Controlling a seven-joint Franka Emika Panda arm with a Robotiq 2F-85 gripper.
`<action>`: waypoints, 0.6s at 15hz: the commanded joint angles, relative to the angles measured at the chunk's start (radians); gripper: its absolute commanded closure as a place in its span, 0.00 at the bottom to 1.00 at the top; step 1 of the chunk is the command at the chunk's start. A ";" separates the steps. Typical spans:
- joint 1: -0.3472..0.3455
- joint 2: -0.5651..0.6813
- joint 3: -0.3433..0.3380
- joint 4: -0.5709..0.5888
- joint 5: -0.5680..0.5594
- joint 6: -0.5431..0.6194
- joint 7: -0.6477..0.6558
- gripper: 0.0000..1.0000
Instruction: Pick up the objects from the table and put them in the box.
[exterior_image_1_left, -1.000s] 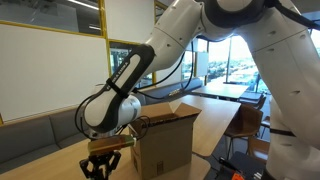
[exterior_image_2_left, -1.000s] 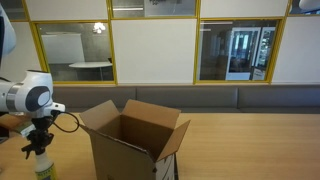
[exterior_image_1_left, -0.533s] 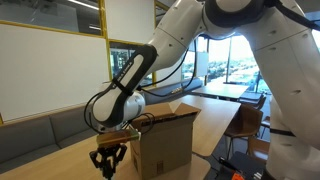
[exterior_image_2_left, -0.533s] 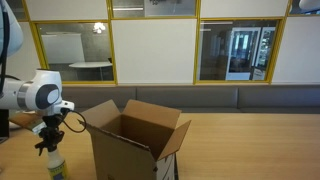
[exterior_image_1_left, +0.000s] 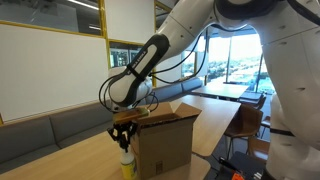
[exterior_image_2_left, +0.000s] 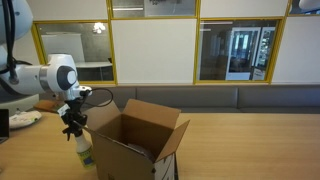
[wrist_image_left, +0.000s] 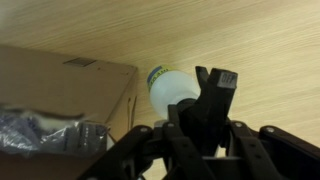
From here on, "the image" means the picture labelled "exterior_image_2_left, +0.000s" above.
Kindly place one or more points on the white globe pendant lamp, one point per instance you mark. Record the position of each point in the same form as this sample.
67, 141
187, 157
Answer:
310, 3

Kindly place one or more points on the black laptop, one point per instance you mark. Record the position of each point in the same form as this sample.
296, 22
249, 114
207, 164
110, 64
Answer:
4, 126

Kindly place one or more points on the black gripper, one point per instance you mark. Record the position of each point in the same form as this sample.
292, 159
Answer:
75, 113

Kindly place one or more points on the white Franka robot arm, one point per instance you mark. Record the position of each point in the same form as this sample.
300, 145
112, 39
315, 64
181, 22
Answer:
30, 80

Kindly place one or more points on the white flat object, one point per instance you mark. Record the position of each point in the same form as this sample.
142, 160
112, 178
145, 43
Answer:
25, 119

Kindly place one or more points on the grey upholstered bench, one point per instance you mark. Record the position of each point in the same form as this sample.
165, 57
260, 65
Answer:
216, 98

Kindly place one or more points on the brown cardboard box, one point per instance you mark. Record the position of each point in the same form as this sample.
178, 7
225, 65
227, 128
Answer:
123, 156

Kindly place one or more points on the glass door display fridge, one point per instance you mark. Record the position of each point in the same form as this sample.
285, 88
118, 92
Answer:
265, 51

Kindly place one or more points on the glowing cluster ceiling lamp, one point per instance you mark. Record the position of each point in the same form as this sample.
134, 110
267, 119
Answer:
99, 28

